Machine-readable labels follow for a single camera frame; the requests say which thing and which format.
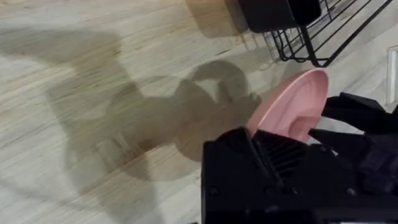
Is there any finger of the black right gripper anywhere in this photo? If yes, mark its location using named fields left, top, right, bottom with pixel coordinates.
left=321, top=91, right=398, bottom=135
left=307, top=128, right=374, bottom=162

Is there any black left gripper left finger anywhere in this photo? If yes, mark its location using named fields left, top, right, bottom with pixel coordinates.
left=201, top=126, right=282, bottom=205

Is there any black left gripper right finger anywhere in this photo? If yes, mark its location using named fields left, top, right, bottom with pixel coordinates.
left=251, top=129, right=359, bottom=202

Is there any pink plate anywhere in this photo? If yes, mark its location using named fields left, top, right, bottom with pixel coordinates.
left=245, top=68, right=330, bottom=144

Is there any black container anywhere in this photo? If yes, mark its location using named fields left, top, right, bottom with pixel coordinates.
left=224, top=0, right=323, bottom=34

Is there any black wire dish rack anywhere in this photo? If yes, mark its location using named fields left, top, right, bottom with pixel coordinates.
left=263, top=0, right=394, bottom=68

